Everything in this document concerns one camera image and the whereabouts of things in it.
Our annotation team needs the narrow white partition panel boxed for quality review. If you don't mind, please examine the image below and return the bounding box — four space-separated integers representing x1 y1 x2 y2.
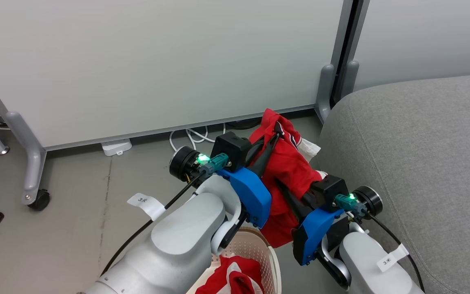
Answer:
353 0 470 93

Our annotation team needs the white looped floor cable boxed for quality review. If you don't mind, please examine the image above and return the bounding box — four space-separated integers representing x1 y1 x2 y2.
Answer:
168 122 228 153

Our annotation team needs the red and white garment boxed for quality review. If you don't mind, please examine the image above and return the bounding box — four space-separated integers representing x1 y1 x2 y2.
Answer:
194 255 265 294

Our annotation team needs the grey fabric sofa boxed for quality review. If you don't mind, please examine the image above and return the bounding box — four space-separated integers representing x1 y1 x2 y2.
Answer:
317 73 470 294

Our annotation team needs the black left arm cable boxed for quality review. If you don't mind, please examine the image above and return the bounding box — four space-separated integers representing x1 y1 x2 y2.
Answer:
100 153 230 277

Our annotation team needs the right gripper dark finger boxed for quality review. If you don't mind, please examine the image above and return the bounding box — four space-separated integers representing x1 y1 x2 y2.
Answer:
302 188 319 209
275 178 311 225

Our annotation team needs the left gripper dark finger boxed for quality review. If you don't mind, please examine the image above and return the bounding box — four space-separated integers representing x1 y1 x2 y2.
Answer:
246 124 282 166
252 134 281 179

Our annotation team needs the white perforated laundry basket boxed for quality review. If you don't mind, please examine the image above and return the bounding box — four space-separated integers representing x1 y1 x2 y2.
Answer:
186 227 282 294

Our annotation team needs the long grey partition foot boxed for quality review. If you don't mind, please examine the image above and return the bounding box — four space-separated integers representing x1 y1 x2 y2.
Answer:
6 111 48 205

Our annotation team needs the white paper cable tag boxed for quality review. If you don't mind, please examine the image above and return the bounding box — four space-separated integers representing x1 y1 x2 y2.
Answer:
127 193 166 221
376 243 410 273

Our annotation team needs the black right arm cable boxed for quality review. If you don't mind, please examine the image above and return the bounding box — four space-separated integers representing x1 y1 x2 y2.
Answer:
335 194 426 293

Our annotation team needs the black caster wheel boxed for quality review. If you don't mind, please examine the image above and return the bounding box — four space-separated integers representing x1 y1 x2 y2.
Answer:
28 189 51 212

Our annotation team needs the thick black floor cable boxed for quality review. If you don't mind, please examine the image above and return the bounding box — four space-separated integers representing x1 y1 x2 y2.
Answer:
226 118 262 130

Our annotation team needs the short grey partition post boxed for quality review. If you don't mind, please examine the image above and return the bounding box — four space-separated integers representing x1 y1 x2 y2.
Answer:
316 63 336 124
340 60 360 101

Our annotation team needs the white power adapter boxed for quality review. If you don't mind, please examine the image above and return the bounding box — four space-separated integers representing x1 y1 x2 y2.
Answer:
101 139 133 157

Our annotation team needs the red garment with white trim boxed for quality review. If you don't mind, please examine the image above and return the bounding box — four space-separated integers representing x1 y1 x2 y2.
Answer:
248 108 328 249

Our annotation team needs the wide white partition panel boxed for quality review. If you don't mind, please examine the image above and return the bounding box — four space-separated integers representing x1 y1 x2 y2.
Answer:
0 0 356 152

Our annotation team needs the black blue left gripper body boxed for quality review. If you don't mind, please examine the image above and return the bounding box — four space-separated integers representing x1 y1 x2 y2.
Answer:
169 132 273 229

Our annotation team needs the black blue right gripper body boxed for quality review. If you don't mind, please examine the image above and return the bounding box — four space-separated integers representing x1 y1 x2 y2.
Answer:
292 174 384 266

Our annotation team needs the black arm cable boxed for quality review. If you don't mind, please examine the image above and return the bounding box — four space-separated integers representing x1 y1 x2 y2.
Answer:
335 194 426 293
100 153 230 277

